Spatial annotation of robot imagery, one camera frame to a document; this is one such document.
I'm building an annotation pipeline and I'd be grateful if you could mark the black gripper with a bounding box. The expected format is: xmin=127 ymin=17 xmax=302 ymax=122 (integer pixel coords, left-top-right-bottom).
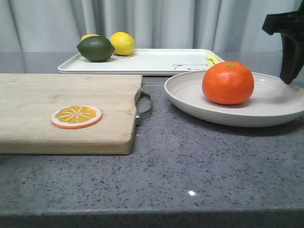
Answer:
xmin=262 ymin=2 xmax=304 ymax=85

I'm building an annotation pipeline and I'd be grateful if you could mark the beige round plate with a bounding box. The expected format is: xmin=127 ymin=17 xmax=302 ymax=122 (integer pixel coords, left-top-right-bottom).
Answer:
xmin=164 ymin=71 xmax=304 ymax=127

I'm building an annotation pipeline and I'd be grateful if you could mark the orange mandarin fruit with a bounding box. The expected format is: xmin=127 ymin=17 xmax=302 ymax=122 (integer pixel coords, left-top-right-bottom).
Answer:
xmin=202 ymin=61 xmax=255 ymax=105

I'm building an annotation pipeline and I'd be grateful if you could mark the white rectangular bear tray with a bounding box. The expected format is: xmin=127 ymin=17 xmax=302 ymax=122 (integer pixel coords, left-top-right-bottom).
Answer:
xmin=58 ymin=48 xmax=212 ymax=76

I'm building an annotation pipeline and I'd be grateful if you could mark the yellow plastic fork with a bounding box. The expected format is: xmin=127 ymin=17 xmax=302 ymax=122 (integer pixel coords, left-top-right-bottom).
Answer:
xmin=206 ymin=52 xmax=224 ymax=64

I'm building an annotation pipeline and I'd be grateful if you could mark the green lime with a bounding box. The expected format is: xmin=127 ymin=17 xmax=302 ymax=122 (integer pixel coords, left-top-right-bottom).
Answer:
xmin=76 ymin=36 xmax=115 ymax=62

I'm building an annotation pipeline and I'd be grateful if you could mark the yellow lemon behind lime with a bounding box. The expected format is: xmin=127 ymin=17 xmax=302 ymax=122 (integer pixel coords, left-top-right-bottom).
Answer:
xmin=81 ymin=34 xmax=98 ymax=40

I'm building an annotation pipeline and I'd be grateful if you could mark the wooden cutting board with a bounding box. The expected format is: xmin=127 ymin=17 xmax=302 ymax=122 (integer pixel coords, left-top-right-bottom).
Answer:
xmin=0 ymin=74 xmax=142 ymax=155

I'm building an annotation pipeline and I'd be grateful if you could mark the orange slice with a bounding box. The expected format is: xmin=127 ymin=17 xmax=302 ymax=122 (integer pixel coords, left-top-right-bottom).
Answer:
xmin=50 ymin=104 xmax=103 ymax=130

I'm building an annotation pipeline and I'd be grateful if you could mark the grey curtain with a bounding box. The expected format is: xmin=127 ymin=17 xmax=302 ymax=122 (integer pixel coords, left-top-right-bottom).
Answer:
xmin=0 ymin=0 xmax=301 ymax=52

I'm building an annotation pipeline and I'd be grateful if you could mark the metal cutting board handle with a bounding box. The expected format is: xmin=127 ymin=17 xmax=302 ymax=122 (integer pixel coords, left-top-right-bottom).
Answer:
xmin=135 ymin=90 xmax=152 ymax=126

